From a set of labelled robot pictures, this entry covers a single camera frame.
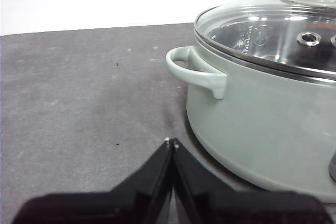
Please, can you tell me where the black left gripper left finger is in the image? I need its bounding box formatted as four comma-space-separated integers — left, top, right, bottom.
22, 137, 175, 224

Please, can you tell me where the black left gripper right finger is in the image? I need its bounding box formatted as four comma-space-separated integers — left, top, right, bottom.
172, 137, 329, 224

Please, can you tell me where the glass lid with green knob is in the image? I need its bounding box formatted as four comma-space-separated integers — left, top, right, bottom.
193, 0, 336, 81

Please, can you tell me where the pale green electric pot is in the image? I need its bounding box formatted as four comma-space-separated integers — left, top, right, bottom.
165, 24, 336, 204

